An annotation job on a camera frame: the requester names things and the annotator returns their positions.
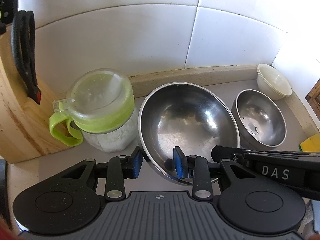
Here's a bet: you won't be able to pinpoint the large steel bowl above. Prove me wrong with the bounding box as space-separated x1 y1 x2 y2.
138 82 240 186

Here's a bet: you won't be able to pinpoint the small steel bowl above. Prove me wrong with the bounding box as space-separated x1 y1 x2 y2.
231 89 287 151

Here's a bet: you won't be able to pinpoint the black kitchen scissors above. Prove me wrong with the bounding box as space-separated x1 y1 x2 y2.
11 10 42 105

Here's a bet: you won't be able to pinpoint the yellow green sponge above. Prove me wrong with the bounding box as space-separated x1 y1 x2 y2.
299 134 320 152

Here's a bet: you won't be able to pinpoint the glass jar green lid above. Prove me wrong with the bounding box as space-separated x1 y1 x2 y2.
49 68 138 153

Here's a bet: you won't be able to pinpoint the cream ceramic bowl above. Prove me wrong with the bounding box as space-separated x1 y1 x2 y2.
257 63 292 101

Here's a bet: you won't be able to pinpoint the wooden knife block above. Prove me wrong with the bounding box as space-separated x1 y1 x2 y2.
0 26 68 164

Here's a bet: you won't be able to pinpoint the wooden window frame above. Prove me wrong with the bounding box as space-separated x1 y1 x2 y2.
305 80 320 120

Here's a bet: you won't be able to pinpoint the large black handled knife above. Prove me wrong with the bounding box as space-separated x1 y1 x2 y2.
0 0 18 35

